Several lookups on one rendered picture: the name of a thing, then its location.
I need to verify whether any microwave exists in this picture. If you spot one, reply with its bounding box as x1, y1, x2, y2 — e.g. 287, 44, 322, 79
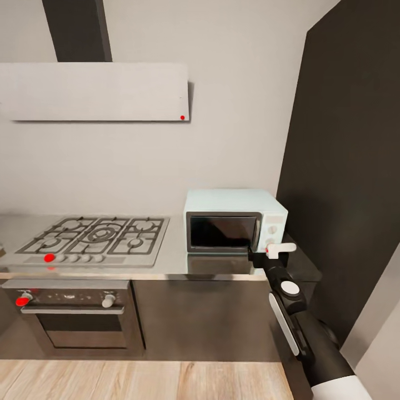
183, 189, 288, 253

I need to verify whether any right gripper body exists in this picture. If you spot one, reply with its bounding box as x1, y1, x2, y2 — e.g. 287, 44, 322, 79
251, 252, 288, 274

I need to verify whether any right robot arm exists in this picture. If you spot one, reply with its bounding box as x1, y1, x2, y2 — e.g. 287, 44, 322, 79
248, 243, 372, 400

